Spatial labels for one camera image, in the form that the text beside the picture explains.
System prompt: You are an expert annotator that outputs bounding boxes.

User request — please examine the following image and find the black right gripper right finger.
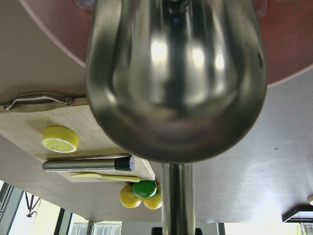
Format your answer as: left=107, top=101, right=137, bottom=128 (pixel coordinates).
left=195, top=228, right=203, bottom=235

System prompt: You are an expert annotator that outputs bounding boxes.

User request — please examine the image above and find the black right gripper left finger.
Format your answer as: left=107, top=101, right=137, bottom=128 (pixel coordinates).
left=151, top=227, right=162, bottom=235

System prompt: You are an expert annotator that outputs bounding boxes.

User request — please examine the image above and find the silver metal ice scoop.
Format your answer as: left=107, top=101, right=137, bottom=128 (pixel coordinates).
left=86, top=0, right=267, bottom=235

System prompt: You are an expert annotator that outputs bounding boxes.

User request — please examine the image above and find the green lime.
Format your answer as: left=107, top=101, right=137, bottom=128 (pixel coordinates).
left=133, top=181, right=157, bottom=199

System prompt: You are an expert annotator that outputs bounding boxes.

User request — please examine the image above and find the whole yellow lemon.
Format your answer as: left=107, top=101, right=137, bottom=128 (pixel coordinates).
left=119, top=185, right=142, bottom=209

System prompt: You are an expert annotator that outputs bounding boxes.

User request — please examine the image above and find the yellow plastic knife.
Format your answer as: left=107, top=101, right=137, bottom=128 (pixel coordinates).
left=71, top=173, right=141, bottom=183

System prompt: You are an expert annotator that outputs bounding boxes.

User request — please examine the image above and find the half lemon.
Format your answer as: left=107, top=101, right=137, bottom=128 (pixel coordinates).
left=41, top=126, right=79, bottom=153

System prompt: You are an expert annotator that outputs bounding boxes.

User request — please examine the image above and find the wooden cutting board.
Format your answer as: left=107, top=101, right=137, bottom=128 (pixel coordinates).
left=0, top=90, right=156, bottom=183

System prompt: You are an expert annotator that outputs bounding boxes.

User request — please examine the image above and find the pink bowl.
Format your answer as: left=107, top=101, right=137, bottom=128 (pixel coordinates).
left=20, top=0, right=313, bottom=87

